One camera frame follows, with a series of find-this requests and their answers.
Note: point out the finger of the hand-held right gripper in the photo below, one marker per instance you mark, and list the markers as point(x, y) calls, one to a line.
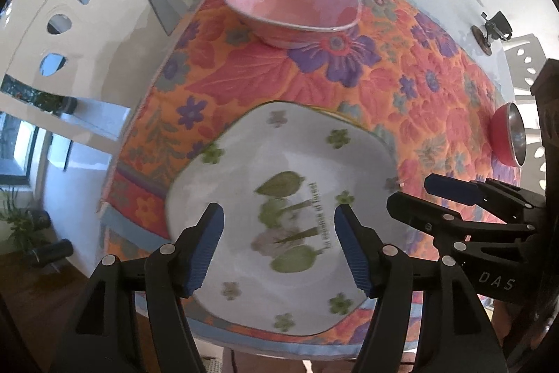
point(450, 187)
point(419, 211)

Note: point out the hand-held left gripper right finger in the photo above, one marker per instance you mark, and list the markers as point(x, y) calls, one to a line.
point(353, 250)

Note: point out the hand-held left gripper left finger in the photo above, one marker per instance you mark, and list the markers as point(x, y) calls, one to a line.
point(207, 250)

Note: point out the red steel bowl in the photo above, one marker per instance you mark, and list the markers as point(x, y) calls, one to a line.
point(502, 137)

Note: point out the square tree print plate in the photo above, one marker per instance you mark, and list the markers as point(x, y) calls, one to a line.
point(270, 154)

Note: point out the round blue floral plate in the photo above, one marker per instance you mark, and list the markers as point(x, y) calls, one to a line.
point(336, 116)

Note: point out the phone stand with wooden base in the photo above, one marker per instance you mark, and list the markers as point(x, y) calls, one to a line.
point(482, 36)

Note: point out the black cylinder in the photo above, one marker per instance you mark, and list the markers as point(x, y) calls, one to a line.
point(52, 253)

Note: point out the white dining chair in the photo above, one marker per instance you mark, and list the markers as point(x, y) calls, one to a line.
point(537, 45)
point(109, 49)

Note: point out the dark brown cup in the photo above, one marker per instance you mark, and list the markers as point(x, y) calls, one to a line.
point(500, 23)

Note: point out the orange floral quilted mat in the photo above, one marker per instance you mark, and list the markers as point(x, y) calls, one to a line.
point(305, 71)

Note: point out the green leafy plant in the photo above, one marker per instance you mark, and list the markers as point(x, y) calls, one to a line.
point(17, 220)

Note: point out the black framed window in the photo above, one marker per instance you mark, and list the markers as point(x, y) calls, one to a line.
point(13, 145)

